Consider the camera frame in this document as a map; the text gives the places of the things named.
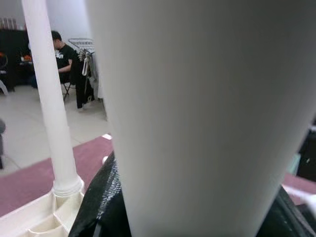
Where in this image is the dark wooden cabinet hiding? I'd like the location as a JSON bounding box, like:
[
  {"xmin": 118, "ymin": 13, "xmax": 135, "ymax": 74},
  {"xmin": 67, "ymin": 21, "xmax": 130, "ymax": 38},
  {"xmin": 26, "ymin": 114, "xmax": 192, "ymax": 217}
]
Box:
[{"xmin": 0, "ymin": 29, "xmax": 34, "ymax": 92}]

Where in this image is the grey hanging garment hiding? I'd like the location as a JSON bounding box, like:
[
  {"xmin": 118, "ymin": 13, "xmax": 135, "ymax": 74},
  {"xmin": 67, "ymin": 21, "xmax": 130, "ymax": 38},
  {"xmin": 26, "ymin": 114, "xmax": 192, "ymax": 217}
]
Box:
[{"xmin": 87, "ymin": 51, "xmax": 99, "ymax": 86}]

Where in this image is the mauve cloth with white stripes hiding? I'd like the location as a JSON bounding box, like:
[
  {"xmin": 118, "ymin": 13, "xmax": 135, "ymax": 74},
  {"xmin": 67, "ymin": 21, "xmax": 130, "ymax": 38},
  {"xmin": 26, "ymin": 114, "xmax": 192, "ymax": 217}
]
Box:
[{"xmin": 0, "ymin": 134, "xmax": 316, "ymax": 218}]

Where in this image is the dark folding chair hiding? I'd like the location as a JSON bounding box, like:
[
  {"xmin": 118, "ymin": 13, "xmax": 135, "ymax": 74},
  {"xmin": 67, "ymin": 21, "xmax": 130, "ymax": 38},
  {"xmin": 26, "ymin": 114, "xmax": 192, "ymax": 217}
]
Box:
[{"xmin": 60, "ymin": 79, "xmax": 76, "ymax": 101}]

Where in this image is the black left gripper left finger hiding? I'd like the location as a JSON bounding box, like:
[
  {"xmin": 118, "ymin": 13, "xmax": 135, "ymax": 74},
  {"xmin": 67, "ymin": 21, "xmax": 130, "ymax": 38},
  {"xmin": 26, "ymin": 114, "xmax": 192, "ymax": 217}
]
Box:
[{"xmin": 69, "ymin": 150, "xmax": 131, "ymax": 237}]

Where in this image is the metal clothes drying rack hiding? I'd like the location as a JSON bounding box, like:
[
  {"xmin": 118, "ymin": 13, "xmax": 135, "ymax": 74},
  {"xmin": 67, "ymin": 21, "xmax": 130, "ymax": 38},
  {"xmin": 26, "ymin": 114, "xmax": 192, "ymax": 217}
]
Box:
[{"xmin": 68, "ymin": 38, "xmax": 96, "ymax": 55}]

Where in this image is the white plastic table leg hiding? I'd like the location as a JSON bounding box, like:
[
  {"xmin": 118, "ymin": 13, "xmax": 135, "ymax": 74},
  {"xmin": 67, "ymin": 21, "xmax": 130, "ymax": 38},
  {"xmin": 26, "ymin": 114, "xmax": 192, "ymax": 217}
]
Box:
[
  {"xmin": 21, "ymin": 0, "xmax": 85, "ymax": 198},
  {"xmin": 85, "ymin": 0, "xmax": 316, "ymax": 237}
]

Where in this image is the white plastic children table top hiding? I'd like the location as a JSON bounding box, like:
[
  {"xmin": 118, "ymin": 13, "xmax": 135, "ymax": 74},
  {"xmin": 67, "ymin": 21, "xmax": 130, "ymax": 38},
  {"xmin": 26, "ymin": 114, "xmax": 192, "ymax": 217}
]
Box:
[{"xmin": 0, "ymin": 182, "xmax": 86, "ymax": 237}]

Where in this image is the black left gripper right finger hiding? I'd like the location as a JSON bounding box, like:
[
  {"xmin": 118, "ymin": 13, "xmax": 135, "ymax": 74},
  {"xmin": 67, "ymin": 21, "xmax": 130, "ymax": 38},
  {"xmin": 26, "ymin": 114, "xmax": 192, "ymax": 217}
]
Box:
[{"xmin": 256, "ymin": 185, "xmax": 316, "ymax": 237}]

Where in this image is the seated person black t-shirt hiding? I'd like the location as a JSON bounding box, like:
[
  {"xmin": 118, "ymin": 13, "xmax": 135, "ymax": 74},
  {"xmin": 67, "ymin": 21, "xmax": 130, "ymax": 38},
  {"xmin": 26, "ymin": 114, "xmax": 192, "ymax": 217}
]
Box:
[{"xmin": 29, "ymin": 31, "xmax": 79, "ymax": 89}]

